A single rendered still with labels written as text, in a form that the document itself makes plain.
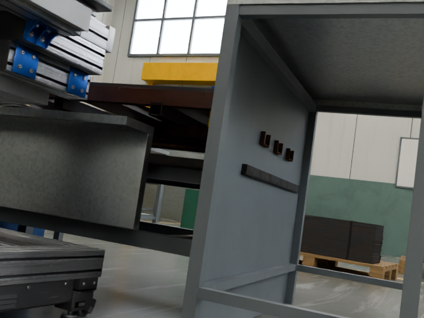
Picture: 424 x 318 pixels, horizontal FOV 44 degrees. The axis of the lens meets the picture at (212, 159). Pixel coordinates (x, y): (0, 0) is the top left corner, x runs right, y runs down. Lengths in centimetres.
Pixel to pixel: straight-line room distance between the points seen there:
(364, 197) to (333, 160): 92
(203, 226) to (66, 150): 81
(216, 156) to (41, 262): 58
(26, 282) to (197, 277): 47
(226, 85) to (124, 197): 65
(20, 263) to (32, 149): 77
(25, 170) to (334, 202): 851
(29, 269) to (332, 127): 926
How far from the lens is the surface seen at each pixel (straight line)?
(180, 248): 193
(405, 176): 1009
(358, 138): 1034
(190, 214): 602
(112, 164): 197
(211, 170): 147
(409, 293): 137
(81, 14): 162
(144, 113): 257
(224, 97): 150
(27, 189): 220
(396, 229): 1007
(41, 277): 160
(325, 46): 196
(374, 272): 439
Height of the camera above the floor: 42
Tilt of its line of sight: 5 degrees up
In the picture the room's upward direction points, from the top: 8 degrees clockwise
